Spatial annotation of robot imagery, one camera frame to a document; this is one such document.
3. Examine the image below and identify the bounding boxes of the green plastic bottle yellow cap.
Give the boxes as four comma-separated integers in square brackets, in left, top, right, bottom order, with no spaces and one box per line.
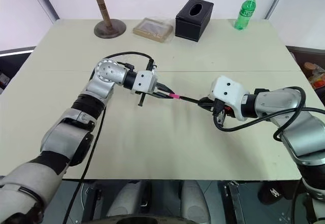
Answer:
[234,0,259,31]

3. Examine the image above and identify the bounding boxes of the black marker pen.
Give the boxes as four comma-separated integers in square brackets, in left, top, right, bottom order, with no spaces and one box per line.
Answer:
[179,95,205,106]

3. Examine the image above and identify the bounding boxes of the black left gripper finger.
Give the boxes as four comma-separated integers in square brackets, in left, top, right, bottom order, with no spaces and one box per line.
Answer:
[156,82,176,94]
[151,91,173,100]

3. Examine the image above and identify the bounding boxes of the jar with brown lid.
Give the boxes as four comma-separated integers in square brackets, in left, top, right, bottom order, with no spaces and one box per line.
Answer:
[304,61,317,73]

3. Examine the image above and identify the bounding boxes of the black leather tissue box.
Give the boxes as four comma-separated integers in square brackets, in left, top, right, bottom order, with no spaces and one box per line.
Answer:
[174,0,214,43]

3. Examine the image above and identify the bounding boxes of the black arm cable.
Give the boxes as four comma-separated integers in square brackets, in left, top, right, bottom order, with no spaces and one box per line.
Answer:
[62,51,157,224]
[215,86,306,141]

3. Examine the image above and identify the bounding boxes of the black metal bar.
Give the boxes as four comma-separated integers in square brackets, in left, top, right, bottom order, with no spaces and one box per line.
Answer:
[222,180,242,224]

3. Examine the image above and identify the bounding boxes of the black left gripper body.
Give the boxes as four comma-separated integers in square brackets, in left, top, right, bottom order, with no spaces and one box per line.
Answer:
[137,81,164,107]

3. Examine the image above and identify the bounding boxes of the brown wooden hat stand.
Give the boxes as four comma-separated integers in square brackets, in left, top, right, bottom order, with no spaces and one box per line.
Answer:
[77,0,127,39]

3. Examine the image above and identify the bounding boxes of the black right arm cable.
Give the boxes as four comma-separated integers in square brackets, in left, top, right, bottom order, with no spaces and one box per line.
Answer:
[215,86,306,141]

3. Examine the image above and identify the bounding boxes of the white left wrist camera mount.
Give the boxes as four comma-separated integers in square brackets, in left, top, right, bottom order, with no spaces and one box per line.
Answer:
[131,70,158,95]

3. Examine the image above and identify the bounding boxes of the black cap with white logo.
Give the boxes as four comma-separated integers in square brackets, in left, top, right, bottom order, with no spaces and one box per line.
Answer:
[257,179,303,206]

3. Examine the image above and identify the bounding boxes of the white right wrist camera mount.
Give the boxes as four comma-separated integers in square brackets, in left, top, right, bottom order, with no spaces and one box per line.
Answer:
[207,75,251,122]

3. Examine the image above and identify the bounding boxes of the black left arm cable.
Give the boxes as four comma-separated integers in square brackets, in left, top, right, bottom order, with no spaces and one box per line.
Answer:
[62,51,157,224]

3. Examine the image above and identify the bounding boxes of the dark cabinet with white strip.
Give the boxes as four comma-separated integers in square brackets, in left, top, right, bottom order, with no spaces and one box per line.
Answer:
[0,46,37,95]

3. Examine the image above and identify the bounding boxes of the dark storage bin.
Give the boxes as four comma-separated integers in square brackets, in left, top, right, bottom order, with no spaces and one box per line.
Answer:
[285,45,325,90]

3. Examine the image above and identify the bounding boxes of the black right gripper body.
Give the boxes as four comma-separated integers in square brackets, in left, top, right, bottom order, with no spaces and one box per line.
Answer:
[211,98,230,127]

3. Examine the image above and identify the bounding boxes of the clear plastic tray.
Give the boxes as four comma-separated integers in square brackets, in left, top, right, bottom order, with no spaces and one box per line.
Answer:
[132,17,175,44]

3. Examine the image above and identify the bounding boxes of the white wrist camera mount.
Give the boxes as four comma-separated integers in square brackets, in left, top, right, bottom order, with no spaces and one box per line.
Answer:
[207,75,251,122]
[131,70,158,95]

